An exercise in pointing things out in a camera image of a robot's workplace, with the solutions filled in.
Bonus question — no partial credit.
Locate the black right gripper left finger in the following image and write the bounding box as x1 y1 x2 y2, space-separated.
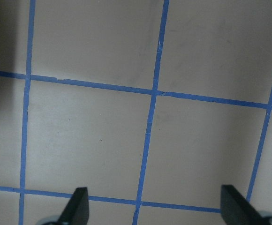
57 187 90 225

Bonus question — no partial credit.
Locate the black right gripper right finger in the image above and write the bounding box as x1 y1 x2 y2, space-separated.
220 185 269 225

